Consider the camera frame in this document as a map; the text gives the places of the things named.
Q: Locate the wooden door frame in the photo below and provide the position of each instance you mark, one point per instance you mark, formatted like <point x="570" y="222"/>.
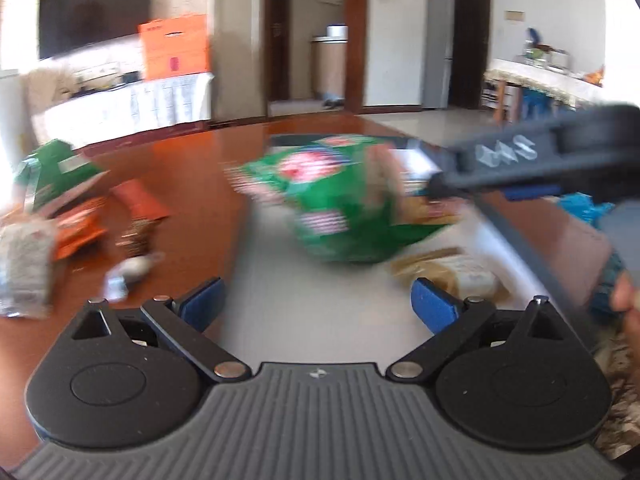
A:
<point x="357" y="35"/>

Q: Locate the white pot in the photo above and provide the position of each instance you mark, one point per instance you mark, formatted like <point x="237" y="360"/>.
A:
<point x="337" y="32"/>

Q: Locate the yellow clear nut packet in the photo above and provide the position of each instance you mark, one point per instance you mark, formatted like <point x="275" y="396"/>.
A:
<point x="25" y="265"/>

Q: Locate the pair of dark shoes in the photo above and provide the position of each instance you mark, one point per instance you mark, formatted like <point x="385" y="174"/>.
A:
<point x="334" y="103"/>

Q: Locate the green snack bag checkered edge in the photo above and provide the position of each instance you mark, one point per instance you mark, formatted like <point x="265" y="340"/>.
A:
<point x="45" y="175"/>

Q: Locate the brown kitchen cabinet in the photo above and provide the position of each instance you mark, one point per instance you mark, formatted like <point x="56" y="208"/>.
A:
<point x="327" y="67"/>

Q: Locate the beige snack packet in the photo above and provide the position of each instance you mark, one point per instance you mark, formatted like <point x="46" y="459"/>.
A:
<point x="460" y="272"/>

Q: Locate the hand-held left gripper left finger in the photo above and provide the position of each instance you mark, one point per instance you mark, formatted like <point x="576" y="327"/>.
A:
<point x="202" y="305"/>

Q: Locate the orange-brown snack bar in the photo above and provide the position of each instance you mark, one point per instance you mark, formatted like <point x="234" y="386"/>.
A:
<point x="140" y="200"/>

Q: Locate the cream tablecloth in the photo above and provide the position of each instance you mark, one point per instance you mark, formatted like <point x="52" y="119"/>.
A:
<point x="540" y="77"/>

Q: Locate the person's right hand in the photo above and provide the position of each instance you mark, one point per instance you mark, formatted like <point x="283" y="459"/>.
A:
<point x="627" y="292"/>

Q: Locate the beige wall panel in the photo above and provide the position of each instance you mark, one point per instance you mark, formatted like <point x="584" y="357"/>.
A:
<point x="515" y="15"/>

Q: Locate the white lace cloth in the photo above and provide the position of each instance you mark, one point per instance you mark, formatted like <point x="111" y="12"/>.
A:
<point x="125" y="105"/>

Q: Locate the blue plastic stool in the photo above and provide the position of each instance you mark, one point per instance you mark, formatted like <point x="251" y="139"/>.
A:
<point x="537" y="102"/>

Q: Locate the orange cardboard box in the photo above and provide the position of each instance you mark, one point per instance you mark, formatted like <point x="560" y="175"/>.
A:
<point x="175" y="45"/>

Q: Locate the green snack bag red label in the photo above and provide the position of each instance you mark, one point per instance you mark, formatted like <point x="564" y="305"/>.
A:
<point x="340" y="200"/>

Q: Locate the dark wooden door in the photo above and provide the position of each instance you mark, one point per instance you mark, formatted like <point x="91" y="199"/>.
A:
<point x="277" y="30"/>
<point x="472" y="45"/>

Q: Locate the dark brown snack packet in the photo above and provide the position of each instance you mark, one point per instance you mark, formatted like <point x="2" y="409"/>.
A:
<point x="134" y="240"/>

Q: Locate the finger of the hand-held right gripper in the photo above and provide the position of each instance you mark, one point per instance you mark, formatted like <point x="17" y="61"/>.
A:
<point x="530" y="191"/>

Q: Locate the grey storage box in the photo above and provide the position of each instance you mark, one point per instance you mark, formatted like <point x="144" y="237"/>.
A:
<point x="300" y="285"/>

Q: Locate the blue plastic bag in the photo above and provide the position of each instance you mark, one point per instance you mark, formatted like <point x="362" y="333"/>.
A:
<point x="580" y="207"/>

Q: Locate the black television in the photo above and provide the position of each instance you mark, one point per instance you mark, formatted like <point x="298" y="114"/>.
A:
<point x="95" y="15"/>

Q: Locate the silver refrigerator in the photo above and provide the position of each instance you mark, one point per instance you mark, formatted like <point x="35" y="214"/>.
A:
<point x="439" y="50"/>

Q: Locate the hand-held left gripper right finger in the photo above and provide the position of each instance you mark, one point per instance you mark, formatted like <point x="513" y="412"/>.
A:
<point x="432" y="305"/>

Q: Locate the small white candy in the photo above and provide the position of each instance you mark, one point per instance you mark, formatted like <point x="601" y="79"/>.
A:
<point x="132" y="267"/>

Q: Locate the small orange snack packet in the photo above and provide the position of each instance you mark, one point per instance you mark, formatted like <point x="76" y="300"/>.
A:
<point x="77" y="232"/>

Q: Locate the person's camouflage clothing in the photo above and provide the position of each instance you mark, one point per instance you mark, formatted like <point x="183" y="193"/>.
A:
<point x="620" y="385"/>

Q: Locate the white chest freezer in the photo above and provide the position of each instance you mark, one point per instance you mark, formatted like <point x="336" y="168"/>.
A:
<point x="10" y="110"/>

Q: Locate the black set-top box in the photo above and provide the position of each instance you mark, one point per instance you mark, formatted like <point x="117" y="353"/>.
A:
<point x="130" y="77"/>

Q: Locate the white box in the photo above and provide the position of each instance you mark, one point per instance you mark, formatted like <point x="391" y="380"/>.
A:
<point x="558" y="60"/>

